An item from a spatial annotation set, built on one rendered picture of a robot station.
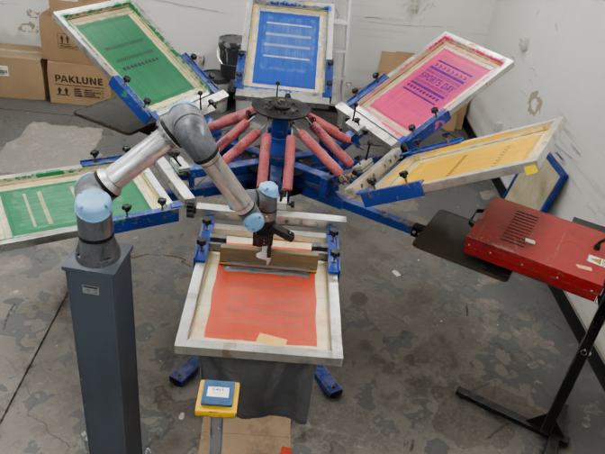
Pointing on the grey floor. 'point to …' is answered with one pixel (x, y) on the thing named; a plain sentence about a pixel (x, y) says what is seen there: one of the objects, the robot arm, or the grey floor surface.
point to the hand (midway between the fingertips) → (269, 258)
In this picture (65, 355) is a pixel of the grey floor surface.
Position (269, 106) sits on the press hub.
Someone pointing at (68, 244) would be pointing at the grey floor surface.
